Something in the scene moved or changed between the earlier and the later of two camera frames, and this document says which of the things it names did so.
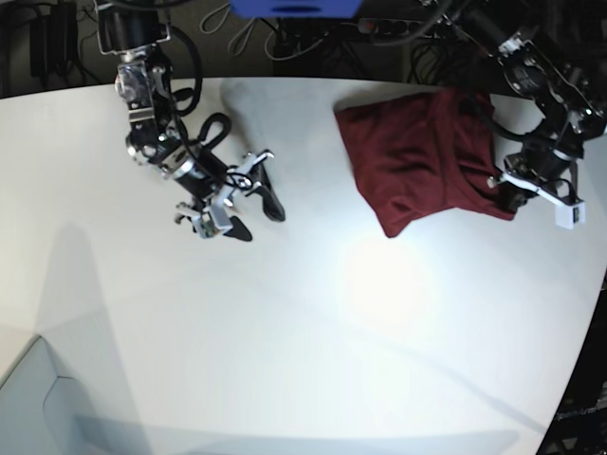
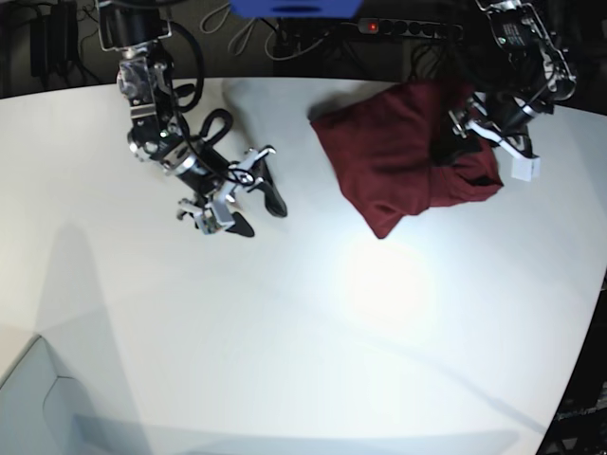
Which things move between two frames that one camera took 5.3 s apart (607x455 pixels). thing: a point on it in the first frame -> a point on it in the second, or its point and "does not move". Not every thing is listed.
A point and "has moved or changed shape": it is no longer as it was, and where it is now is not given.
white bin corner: (44, 413) does not move
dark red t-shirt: (422, 152) has moved or changed shape
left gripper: (241, 179) does not move
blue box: (298, 9) does not move
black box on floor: (53, 40) does not move
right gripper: (550, 174) -> (499, 118)
